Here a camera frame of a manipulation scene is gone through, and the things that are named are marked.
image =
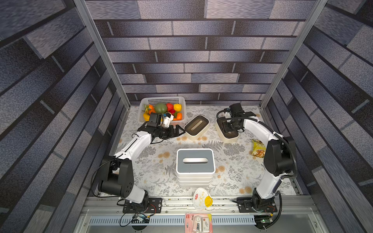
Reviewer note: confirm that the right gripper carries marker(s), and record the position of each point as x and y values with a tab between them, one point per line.
229	126

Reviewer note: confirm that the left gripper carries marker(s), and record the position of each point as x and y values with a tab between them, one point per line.
175	133

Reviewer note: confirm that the white box grey lid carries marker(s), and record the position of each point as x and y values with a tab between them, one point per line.
195	161
194	180
194	176

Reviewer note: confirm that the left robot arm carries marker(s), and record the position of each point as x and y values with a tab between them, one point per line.
115	175

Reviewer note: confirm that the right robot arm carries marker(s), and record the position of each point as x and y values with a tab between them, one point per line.
280	153

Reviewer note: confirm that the cream box dark lid right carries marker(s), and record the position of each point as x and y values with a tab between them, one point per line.
230	137

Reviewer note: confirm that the cream box dark lid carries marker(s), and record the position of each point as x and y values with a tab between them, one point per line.
230	137
196	127

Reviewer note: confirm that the cream box dark lid left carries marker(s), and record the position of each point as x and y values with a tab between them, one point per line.
196	127

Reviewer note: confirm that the red toy pepper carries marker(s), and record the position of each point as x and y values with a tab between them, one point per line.
170	108

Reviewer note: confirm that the yellow toy pepper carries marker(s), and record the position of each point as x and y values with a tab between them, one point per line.
177	107

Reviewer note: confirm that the white plastic fruit basket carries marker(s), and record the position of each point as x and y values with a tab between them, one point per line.
155	100

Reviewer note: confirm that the yellow toy banana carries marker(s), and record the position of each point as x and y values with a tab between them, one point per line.
146	117

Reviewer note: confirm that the snack bag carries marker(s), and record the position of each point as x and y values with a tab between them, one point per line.
259	149

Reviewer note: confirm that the floral table cloth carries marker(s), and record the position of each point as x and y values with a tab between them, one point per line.
237	171

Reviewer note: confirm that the instant noodle cup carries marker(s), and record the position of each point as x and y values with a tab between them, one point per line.
202	198

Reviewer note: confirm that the pink packaged item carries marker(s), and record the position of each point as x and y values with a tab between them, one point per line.
198	223

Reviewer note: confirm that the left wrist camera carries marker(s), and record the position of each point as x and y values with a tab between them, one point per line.
167	119

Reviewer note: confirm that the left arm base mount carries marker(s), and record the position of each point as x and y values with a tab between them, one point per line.
148	206

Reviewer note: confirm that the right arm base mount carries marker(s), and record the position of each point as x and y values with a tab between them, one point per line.
255	204

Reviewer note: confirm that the aluminium rail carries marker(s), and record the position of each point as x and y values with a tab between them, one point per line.
219	205

